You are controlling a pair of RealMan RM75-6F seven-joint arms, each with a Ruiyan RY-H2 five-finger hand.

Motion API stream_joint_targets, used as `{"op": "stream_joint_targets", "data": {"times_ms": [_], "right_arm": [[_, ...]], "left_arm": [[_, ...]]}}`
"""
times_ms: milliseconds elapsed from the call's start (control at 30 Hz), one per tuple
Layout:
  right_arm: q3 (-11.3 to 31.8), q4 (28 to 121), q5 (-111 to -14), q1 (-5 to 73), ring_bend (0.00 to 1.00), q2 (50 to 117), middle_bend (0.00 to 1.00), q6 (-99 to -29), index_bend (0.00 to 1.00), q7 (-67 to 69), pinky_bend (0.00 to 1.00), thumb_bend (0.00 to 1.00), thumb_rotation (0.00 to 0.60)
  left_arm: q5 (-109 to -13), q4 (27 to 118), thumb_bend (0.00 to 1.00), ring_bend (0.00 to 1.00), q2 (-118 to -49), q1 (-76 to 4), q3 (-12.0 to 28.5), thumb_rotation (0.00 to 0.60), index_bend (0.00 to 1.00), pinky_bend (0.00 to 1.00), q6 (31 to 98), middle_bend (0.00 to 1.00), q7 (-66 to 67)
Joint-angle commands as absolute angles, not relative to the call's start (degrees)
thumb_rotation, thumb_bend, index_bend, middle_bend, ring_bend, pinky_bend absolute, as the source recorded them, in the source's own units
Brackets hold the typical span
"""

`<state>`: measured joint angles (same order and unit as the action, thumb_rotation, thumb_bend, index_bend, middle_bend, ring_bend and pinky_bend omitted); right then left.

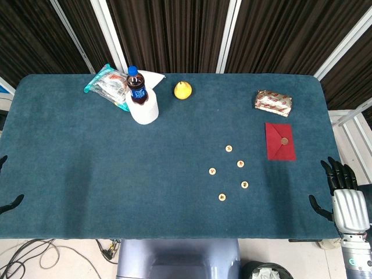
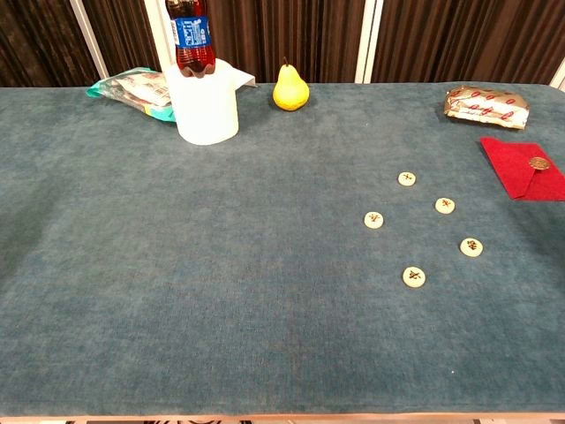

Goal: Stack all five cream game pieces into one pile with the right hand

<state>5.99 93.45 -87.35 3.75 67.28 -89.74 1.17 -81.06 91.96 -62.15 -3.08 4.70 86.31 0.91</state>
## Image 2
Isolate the teal blue table cloth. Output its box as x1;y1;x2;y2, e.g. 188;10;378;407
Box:
0;82;565;417

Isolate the cola bottle blue label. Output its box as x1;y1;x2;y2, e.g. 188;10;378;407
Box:
165;0;217;80

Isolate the red envelope gold seal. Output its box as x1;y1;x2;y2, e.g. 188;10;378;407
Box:
479;136;565;202

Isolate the teal clear snack bag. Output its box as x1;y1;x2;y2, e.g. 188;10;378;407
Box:
86;66;177;124

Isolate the yellow pear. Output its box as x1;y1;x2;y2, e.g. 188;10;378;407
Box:
272;57;311;112

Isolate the dark brown curtain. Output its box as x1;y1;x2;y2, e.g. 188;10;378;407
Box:
0;0;565;88

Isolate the white toilet paper roll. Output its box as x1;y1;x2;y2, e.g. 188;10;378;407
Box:
163;58;241;146

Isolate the white frame post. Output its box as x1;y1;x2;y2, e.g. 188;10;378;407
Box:
69;0;110;80
548;59;565;92
144;0;177;74
354;0;384;84

